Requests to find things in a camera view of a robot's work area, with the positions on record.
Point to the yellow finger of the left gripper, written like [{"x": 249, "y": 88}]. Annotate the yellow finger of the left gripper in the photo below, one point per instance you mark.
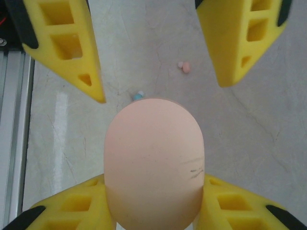
[
  {"x": 88, "y": 67},
  {"x": 223, "y": 48}
]

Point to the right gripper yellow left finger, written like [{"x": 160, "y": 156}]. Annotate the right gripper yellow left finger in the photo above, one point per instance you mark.
[{"x": 60, "y": 208}]

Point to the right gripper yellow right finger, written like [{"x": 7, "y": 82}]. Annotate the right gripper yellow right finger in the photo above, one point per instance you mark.
[{"x": 239, "y": 210}]

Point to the pink earbud charging case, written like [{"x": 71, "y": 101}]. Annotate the pink earbud charging case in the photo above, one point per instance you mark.
[{"x": 153, "y": 155}]

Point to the aluminium base rail beam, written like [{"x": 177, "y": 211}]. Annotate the aluminium base rail beam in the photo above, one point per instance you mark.
[{"x": 12, "y": 131}]

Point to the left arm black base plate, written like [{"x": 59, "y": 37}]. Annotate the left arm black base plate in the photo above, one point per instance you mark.
[{"x": 3, "y": 33}]

